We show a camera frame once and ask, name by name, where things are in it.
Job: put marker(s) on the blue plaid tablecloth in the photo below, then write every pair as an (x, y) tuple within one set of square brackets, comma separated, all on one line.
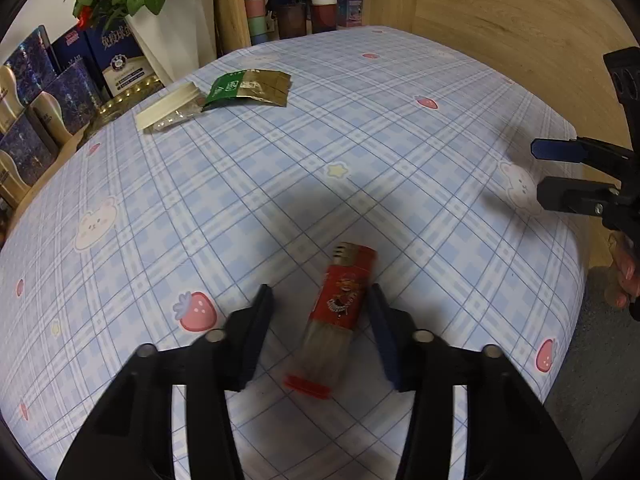
[(300, 170)]

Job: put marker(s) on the white flower pot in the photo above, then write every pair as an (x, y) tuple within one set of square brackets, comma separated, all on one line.
[(180, 35)]

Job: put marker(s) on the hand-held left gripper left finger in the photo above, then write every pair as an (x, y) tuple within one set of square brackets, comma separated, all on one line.
[(255, 330)]

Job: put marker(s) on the gold tray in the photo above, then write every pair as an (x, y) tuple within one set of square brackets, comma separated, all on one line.
[(125, 102)]

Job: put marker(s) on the light blue small box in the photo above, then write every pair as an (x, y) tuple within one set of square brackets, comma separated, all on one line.
[(351, 10)]

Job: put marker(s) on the navy box red logo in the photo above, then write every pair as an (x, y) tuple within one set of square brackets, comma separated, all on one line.
[(70, 52)]

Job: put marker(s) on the person's right hand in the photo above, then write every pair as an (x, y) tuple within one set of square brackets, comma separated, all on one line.
[(625, 275)]

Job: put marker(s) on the red cup white rim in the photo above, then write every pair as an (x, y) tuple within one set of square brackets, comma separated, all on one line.
[(323, 15)]

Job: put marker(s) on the cream round lid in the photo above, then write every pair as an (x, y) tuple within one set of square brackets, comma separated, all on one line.
[(165, 105)]

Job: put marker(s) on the wooden shelf unit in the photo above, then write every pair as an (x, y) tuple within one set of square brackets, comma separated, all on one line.
[(230, 10)]

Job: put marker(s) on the stack of pastel cups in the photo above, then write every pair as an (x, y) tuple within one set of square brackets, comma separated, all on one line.
[(256, 10)]

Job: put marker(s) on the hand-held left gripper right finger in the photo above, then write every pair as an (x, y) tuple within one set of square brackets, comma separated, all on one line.
[(385, 340)]

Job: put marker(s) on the red lighter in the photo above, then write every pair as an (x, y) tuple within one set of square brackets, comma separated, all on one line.
[(340, 305)]

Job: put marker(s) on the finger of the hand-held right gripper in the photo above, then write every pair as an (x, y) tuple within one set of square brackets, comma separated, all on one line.
[(570, 195), (552, 149)]

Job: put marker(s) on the dark red plastic cup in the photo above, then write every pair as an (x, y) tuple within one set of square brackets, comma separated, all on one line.
[(291, 20)]

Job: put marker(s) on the blue box round emblem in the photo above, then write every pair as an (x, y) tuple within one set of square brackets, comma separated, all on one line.
[(120, 62)]

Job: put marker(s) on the green gold sachet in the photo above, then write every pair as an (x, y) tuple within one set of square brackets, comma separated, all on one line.
[(260, 87)]

